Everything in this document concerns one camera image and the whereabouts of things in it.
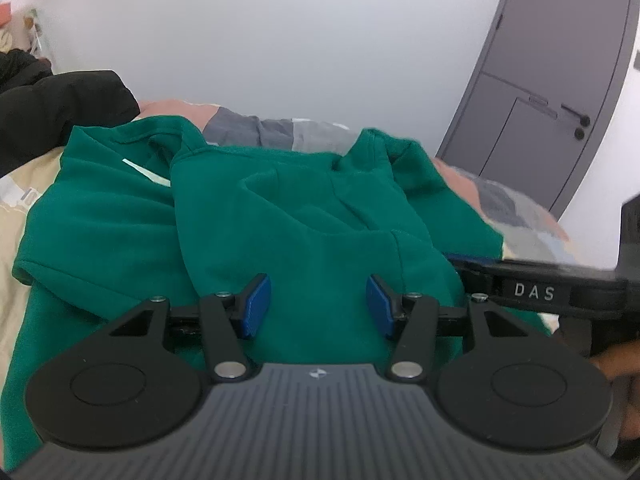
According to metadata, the green hooded sweatshirt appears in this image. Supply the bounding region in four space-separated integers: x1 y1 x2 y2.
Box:
0 115 554 470

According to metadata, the grey bedroom door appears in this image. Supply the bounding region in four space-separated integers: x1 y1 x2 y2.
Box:
437 0 639 217

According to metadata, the person's right hand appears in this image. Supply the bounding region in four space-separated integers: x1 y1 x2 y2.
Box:
587 343 640 443

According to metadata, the patchwork bed sheet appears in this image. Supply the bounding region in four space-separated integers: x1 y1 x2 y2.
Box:
1 100 576 378

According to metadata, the black puffer jacket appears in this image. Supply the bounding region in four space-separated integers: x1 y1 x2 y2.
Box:
0 49 140 176

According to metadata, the black door handle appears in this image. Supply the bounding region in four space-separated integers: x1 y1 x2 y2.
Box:
561 103 591 141

